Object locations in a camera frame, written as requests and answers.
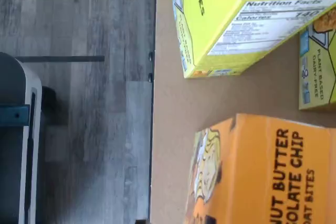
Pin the orange Bobo's snack box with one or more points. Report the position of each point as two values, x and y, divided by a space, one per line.
249 171

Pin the brown shelf board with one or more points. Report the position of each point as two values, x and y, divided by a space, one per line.
173 98

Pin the black metal shelf rack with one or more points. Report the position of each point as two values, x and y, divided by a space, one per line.
152 129

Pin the large yellow snack box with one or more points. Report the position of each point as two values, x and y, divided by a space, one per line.
210 37

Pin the green Bobo's snack box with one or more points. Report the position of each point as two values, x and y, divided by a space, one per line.
317 77

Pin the white grey machine housing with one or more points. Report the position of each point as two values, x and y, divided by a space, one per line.
15 155

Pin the teal metal bracket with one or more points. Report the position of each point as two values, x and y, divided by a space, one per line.
14 116

